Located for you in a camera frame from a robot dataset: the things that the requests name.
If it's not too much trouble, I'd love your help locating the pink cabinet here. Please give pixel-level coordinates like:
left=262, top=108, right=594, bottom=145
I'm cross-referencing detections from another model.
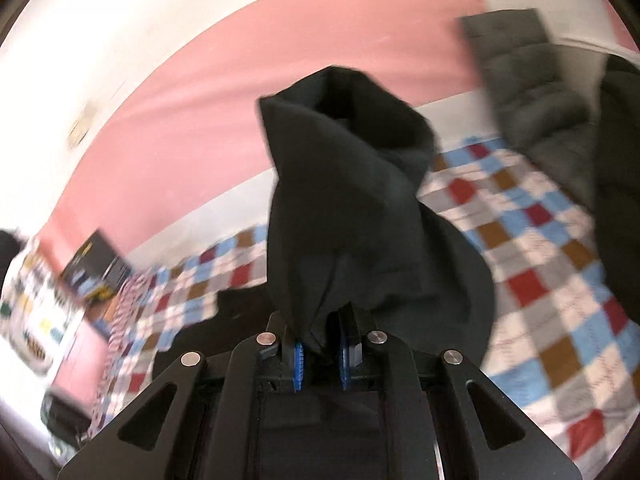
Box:
left=49, top=319, right=112, bottom=402

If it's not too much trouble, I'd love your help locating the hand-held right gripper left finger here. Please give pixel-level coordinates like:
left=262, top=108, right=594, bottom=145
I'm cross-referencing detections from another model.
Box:
left=57, top=310, right=307, bottom=480

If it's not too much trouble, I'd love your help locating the checkered patchwork blanket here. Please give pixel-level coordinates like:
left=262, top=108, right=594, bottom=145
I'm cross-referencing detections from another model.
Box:
left=85, top=132, right=623, bottom=476

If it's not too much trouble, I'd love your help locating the dark object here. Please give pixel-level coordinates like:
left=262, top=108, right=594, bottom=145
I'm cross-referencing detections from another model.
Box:
left=39, top=389, right=95, bottom=453

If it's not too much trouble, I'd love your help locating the dark cloth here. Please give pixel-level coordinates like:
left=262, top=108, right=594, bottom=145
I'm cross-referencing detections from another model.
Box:
left=592, top=52, right=640, bottom=313

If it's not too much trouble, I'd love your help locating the black printed cardboard box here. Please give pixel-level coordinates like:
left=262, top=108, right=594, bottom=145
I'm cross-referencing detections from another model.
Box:
left=59, top=229, right=134, bottom=307

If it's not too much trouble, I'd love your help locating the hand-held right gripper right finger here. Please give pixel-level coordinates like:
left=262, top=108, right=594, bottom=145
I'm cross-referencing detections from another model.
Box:
left=327, top=307, right=583, bottom=480

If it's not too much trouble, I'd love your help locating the pineapple print cloth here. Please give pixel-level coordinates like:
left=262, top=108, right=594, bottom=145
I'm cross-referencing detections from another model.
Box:
left=0, top=237, right=87, bottom=377

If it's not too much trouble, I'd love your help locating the black garment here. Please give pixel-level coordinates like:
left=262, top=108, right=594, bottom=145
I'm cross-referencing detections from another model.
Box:
left=155, top=65, right=497, bottom=396

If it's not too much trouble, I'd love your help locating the grey cushion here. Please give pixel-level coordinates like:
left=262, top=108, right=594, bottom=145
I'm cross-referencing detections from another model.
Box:
left=459, top=8, right=608, bottom=211

